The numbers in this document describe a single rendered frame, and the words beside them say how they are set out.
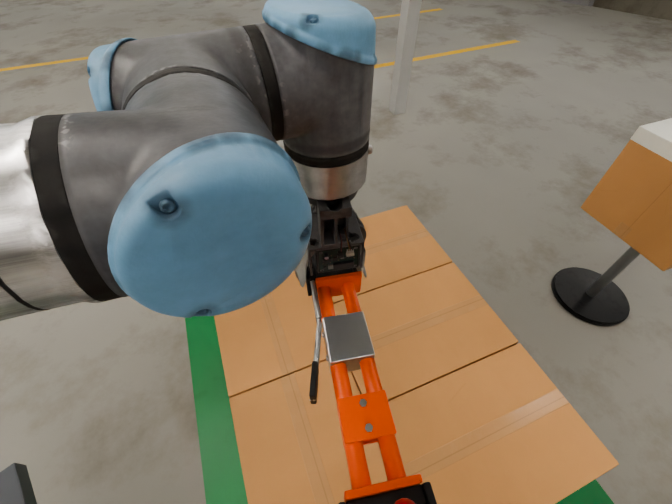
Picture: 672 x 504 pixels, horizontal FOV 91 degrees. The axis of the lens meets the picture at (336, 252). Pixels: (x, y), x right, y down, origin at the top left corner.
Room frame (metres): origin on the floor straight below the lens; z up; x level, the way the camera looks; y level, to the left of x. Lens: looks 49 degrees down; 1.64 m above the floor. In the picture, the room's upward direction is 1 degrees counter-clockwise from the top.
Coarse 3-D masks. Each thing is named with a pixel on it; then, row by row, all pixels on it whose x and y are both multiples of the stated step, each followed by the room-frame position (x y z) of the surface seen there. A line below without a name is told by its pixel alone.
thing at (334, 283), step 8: (312, 256) 0.35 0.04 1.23; (328, 272) 0.32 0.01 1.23; (336, 272) 0.32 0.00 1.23; (344, 272) 0.32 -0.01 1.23; (352, 272) 0.32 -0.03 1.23; (360, 272) 0.32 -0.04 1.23; (320, 280) 0.30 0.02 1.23; (328, 280) 0.30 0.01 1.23; (336, 280) 0.30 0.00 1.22; (344, 280) 0.31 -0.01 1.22; (352, 280) 0.31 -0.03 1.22; (360, 280) 0.31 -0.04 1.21; (336, 288) 0.30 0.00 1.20; (360, 288) 0.31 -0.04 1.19
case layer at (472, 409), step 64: (384, 256) 0.92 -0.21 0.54; (448, 256) 0.92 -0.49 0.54; (256, 320) 0.61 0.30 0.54; (384, 320) 0.61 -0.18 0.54; (448, 320) 0.61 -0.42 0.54; (256, 384) 0.38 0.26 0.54; (320, 384) 0.38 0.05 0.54; (384, 384) 0.37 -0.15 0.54; (448, 384) 0.37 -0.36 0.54; (512, 384) 0.37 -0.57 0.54; (256, 448) 0.19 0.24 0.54; (320, 448) 0.19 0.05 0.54; (448, 448) 0.19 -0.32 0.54; (512, 448) 0.19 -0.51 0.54; (576, 448) 0.19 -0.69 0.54
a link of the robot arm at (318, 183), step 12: (300, 168) 0.28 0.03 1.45; (312, 168) 0.27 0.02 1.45; (324, 168) 0.27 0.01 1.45; (336, 168) 0.27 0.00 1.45; (348, 168) 0.28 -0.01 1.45; (360, 168) 0.29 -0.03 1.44; (300, 180) 0.28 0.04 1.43; (312, 180) 0.27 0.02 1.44; (324, 180) 0.27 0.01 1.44; (336, 180) 0.27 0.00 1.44; (348, 180) 0.28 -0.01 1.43; (360, 180) 0.29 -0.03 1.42; (312, 192) 0.27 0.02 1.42; (324, 192) 0.27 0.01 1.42; (336, 192) 0.27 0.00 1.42; (348, 192) 0.28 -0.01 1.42
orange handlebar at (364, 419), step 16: (320, 288) 0.30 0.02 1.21; (352, 288) 0.30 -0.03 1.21; (320, 304) 0.27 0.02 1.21; (352, 304) 0.27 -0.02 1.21; (336, 368) 0.17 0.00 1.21; (368, 368) 0.17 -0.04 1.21; (336, 384) 0.15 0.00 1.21; (368, 384) 0.15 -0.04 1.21; (336, 400) 0.13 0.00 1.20; (352, 400) 0.13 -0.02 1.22; (368, 400) 0.13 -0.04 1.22; (384, 400) 0.13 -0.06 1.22; (352, 416) 0.11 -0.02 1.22; (368, 416) 0.11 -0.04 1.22; (384, 416) 0.11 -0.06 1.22; (352, 432) 0.09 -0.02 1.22; (368, 432) 0.09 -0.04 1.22; (384, 432) 0.09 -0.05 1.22; (352, 448) 0.08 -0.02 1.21; (384, 448) 0.08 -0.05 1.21; (352, 464) 0.06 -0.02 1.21; (384, 464) 0.06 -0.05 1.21; (400, 464) 0.06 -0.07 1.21; (352, 480) 0.05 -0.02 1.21; (368, 480) 0.05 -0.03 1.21
